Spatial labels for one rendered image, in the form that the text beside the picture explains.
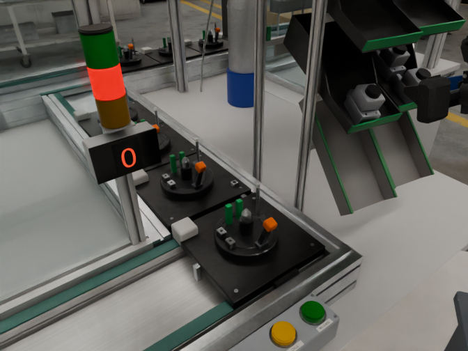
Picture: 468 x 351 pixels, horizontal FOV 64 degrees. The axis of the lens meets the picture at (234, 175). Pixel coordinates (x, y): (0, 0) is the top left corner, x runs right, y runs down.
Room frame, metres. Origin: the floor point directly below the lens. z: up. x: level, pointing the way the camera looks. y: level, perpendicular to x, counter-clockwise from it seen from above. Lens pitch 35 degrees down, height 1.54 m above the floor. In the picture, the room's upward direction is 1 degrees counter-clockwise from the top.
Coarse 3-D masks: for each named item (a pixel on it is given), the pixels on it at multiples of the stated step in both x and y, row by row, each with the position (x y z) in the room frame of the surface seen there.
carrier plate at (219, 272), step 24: (216, 216) 0.67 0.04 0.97; (192, 240) 0.59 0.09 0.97; (288, 240) 0.58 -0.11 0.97; (312, 240) 0.58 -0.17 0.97; (216, 264) 0.52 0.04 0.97; (240, 264) 0.52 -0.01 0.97; (264, 264) 0.51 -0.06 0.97; (288, 264) 0.51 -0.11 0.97; (216, 288) 0.47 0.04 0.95; (240, 288) 0.46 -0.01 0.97; (264, 288) 0.46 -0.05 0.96
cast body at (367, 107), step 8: (360, 88) 0.69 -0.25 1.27; (368, 88) 0.68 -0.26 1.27; (376, 88) 0.68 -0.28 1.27; (352, 96) 0.70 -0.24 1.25; (360, 96) 0.68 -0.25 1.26; (368, 96) 0.67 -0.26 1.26; (376, 96) 0.66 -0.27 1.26; (344, 104) 0.72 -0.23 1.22; (352, 104) 0.69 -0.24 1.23; (360, 104) 0.67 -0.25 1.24; (368, 104) 0.66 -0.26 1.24; (376, 104) 0.67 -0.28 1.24; (352, 112) 0.69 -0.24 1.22; (360, 112) 0.67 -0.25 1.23; (368, 112) 0.67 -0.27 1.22; (376, 112) 0.68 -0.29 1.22; (360, 120) 0.66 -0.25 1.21; (368, 120) 0.67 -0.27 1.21
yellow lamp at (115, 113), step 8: (96, 104) 0.56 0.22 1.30; (104, 104) 0.55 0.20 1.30; (112, 104) 0.55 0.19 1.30; (120, 104) 0.56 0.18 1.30; (104, 112) 0.55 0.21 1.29; (112, 112) 0.55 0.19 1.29; (120, 112) 0.56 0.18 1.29; (128, 112) 0.58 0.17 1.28; (104, 120) 0.56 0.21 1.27; (112, 120) 0.55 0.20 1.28; (120, 120) 0.56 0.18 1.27; (128, 120) 0.57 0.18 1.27; (112, 128) 0.55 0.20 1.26
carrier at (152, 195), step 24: (168, 168) 0.88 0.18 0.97; (192, 168) 0.84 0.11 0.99; (216, 168) 0.87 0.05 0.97; (144, 192) 0.76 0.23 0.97; (168, 192) 0.74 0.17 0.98; (192, 192) 0.73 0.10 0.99; (216, 192) 0.76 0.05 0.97; (240, 192) 0.76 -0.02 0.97; (168, 216) 0.67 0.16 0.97; (192, 216) 0.67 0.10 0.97
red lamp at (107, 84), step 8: (88, 72) 0.56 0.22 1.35; (96, 72) 0.55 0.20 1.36; (104, 72) 0.55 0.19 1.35; (112, 72) 0.56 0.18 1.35; (120, 72) 0.58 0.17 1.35; (96, 80) 0.55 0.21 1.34; (104, 80) 0.55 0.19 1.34; (112, 80) 0.56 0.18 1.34; (120, 80) 0.57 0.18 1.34; (96, 88) 0.56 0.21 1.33; (104, 88) 0.55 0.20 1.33; (112, 88) 0.56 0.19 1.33; (120, 88) 0.57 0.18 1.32; (96, 96) 0.56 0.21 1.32; (104, 96) 0.55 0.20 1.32; (112, 96) 0.56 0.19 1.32; (120, 96) 0.56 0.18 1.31
